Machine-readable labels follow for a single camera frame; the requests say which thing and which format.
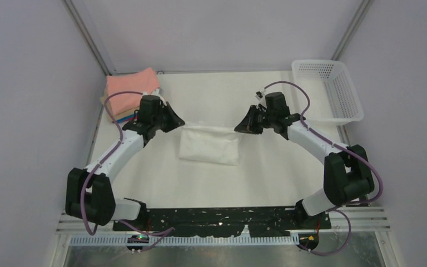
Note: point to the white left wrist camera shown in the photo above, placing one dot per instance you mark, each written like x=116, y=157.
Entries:
x=158, y=93

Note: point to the aluminium frame rail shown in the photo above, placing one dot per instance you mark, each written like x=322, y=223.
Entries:
x=79, y=12

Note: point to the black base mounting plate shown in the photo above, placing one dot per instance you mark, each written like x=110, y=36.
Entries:
x=223, y=222

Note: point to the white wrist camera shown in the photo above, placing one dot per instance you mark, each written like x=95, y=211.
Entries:
x=158, y=93
x=260, y=95

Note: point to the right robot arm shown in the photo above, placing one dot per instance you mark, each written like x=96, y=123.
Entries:
x=346, y=175

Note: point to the white plastic laundry basket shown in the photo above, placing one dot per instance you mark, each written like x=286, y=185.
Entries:
x=333, y=97

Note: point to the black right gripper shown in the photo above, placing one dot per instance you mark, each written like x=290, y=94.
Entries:
x=248, y=125

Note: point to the white printed t-shirt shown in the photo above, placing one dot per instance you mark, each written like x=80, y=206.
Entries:
x=211, y=144

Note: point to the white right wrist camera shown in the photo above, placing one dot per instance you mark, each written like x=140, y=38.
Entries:
x=260, y=95

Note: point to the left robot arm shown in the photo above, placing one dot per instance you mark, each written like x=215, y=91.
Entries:
x=89, y=194

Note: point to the folded pink t-shirt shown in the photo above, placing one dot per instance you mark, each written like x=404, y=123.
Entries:
x=144, y=81

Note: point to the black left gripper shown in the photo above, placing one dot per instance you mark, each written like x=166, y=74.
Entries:
x=174, y=121

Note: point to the white slotted cable duct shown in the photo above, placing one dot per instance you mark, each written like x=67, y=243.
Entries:
x=140, y=240

